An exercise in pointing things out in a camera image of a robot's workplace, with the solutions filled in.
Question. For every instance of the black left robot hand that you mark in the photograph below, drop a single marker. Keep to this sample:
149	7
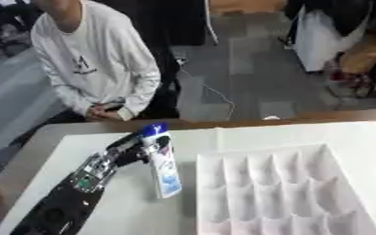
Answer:
128	153

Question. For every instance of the white tube with blue cap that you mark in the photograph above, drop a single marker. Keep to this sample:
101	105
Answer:
163	166

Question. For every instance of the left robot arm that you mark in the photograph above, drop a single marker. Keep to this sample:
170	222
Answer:
71	195

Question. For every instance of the white box with compartments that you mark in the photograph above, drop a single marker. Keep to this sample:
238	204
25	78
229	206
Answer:
282	189

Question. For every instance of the brown cardboard box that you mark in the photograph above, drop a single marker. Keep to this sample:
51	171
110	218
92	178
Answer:
247	6

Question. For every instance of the person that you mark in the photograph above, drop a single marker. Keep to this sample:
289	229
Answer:
97	61

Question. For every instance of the black bag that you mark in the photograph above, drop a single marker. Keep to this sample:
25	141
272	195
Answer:
341	13

